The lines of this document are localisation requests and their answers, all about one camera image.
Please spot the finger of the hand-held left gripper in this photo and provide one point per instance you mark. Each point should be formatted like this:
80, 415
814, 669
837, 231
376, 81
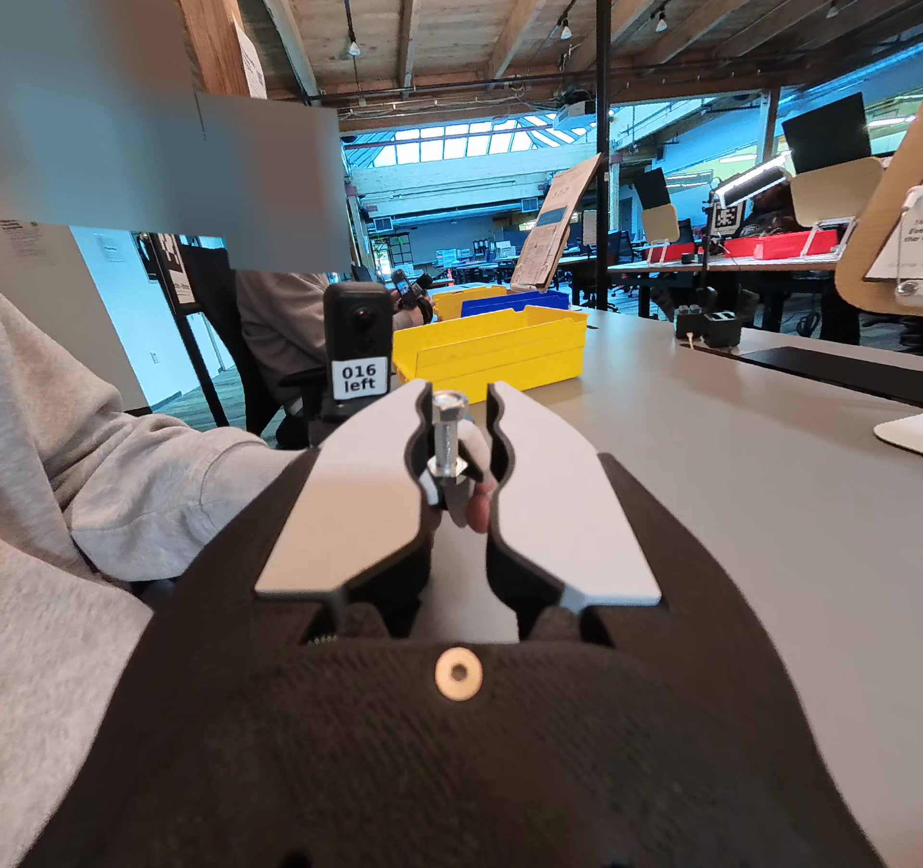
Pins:
479, 449
431, 493

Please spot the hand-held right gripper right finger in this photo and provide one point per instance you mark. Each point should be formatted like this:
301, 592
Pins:
570, 522

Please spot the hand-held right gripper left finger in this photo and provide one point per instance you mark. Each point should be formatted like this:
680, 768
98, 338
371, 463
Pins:
353, 507

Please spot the steel hex nut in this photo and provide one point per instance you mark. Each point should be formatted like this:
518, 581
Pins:
447, 468

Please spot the steel hex bolt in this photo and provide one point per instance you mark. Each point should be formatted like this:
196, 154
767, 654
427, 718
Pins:
447, 435

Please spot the person's left forearm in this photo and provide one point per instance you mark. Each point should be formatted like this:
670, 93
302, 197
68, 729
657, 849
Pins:
180, 500

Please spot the grey desk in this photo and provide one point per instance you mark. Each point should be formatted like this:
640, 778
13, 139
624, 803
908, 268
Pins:
721, 522

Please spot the background wooden desk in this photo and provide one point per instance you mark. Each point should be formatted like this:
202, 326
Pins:
721, 263

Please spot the black desk strip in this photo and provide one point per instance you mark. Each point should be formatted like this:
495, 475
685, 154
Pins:
829, 370

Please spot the white bar desk lamp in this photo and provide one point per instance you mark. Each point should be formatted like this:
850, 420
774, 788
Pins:
750, 185

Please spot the person's left hand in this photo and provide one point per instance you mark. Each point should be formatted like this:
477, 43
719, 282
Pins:
482, 511

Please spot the yellow plastic storage bin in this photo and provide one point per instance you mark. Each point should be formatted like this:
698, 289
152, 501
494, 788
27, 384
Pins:
451, 302
490, 359

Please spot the black office chair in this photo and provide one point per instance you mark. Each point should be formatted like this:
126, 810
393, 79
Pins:
216, 320

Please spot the blue plastic storage bin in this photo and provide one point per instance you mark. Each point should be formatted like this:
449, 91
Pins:
512, 303

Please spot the black marker board easel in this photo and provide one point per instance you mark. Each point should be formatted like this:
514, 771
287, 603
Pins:
173, 269

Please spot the brown cardboard instruction board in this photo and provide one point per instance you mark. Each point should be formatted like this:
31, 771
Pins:
559, 226

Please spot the black charger block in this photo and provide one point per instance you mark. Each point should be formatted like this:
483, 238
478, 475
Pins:
689, 323
721, 330

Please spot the small red plastic tray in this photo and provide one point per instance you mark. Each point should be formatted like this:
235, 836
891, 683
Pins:
667, 253

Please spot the white paper notice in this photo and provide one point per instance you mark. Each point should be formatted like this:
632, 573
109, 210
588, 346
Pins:
252, 64

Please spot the small wooden board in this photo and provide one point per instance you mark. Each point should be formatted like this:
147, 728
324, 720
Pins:
661, 222

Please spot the white ceiling projector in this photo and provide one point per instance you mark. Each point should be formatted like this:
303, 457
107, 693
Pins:
577, 114

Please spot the small black panel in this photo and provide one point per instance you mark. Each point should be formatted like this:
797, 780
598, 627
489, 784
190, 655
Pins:
651, 188

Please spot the person's grey sweatshirt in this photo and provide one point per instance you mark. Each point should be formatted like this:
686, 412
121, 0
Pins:
58, 666

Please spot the black white marker tag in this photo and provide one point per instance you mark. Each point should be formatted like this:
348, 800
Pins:
727, 217

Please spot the white board stand base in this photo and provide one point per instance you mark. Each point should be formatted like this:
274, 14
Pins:
905, 435

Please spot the large red plastic tray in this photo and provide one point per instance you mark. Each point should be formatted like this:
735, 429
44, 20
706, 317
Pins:
779, 245

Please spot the wooden instruction board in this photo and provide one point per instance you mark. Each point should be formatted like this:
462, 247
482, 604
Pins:
865, 247

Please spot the wide wooden board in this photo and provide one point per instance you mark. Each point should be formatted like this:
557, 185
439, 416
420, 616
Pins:
836, 193

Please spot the printed instruction sheet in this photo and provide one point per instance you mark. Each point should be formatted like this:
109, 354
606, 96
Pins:
905, 247

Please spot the large black panel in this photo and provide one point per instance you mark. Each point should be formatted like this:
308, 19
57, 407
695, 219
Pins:
826, 132

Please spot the wooden support post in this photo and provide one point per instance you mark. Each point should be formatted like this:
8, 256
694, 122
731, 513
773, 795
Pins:
209, 17

